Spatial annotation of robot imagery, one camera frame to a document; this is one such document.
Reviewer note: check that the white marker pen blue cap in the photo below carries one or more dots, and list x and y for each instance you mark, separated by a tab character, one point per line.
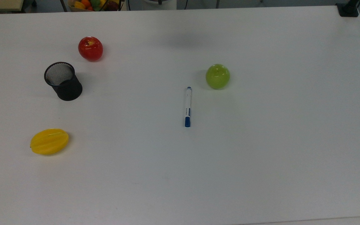
188	107

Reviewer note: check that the yellow starfruit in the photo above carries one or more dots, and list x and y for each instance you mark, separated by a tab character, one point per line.
49	142

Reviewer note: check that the box of toy fruit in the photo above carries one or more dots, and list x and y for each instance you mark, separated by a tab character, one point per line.
89	4

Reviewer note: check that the white adjoining table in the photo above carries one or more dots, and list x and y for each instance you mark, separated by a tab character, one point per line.
323	221

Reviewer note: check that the red apple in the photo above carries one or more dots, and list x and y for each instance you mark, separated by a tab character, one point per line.
90	50

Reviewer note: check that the black table clamp mount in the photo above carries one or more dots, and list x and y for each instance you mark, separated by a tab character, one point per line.
347	10

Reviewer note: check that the black mesh pen cup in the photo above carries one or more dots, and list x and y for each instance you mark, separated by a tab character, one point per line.
69	90

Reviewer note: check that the green apple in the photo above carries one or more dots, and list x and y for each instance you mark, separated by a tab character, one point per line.
217	77

